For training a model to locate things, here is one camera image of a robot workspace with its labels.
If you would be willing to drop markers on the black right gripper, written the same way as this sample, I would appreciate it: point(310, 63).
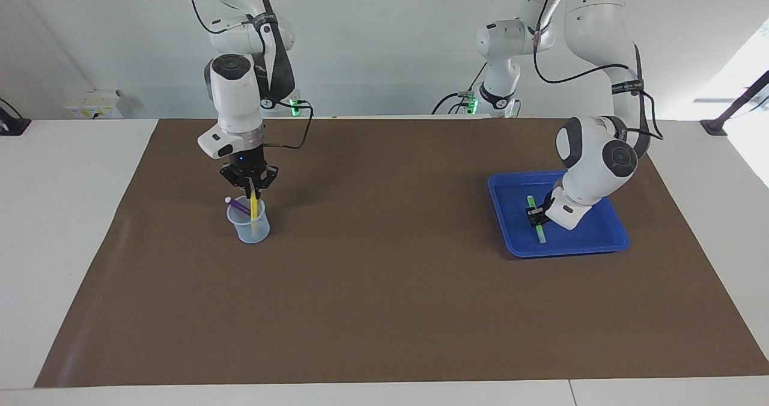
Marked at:
point(247, 169)

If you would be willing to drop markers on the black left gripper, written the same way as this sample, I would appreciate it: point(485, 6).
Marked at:
point(549, 203)

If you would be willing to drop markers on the yellow pen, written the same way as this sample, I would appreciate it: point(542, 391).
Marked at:
point(254, 209)

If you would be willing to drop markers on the purple pen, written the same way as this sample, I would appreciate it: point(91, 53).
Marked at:
point(237, 205)

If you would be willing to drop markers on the green pen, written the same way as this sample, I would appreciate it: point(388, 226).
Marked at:
point(541, 235)

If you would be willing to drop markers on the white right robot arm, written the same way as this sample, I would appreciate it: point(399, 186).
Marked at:
point(234, 99)

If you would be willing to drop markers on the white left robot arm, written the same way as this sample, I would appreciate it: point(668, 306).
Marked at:
point(595, 160)

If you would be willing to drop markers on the blue plastic tray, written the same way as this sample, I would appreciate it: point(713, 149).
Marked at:
point(595, 235)

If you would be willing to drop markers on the translucent plastic cup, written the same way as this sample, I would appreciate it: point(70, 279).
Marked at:
point(249, 233)

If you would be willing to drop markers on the brown table mat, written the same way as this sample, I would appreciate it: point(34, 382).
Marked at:
point(384, 310)

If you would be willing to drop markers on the black table clamp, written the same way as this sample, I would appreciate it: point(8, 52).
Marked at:
point(12, 127)

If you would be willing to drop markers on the white wall socket box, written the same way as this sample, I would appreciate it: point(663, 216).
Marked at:
point(90, 109)

